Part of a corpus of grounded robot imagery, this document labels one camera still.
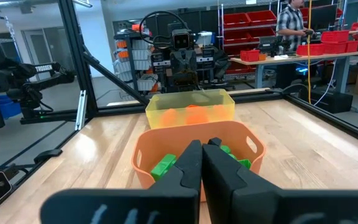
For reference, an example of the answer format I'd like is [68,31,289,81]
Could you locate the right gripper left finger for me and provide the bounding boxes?
[40,139,203,224]

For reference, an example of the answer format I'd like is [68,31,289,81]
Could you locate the black table clamp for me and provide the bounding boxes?
[33,148,63,165]

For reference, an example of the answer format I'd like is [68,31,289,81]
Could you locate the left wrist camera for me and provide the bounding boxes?
[171,28,194,51]

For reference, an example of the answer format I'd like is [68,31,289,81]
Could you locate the orange plastic bin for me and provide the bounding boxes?
[131,120,267,203]

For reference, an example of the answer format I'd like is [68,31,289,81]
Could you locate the person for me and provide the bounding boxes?
[275,0,316,90]

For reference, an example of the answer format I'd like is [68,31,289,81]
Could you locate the blue storage bins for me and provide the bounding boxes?
[0,95,23,128]

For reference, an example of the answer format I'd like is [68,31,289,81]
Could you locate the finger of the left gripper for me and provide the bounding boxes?
[186,71,200,91]
[173,72,187,91]

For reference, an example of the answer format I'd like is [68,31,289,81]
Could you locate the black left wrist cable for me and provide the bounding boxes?
[138,11,192,49]

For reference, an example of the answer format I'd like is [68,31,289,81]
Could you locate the silver aluminium bar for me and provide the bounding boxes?
[75,89,88,131]

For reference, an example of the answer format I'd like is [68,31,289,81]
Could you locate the white drawer rack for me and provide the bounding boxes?
[113,30,160,93]

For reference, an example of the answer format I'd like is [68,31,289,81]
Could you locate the yellow hanging cable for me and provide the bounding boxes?
[305,0,313,104]

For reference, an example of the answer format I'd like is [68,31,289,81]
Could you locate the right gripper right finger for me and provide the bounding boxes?
[201,137,358,224]

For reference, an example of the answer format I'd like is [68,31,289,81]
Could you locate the wooden work table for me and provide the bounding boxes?
[230,49,358,94]

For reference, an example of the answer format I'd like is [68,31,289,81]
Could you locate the black computer monitor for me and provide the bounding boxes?
[310,3,338,31]

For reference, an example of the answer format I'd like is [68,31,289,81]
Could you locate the black equipment box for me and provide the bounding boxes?
[308,88,354,114]

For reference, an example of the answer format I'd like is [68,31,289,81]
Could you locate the yellow translucent bin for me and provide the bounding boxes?
[145,88,236,130]

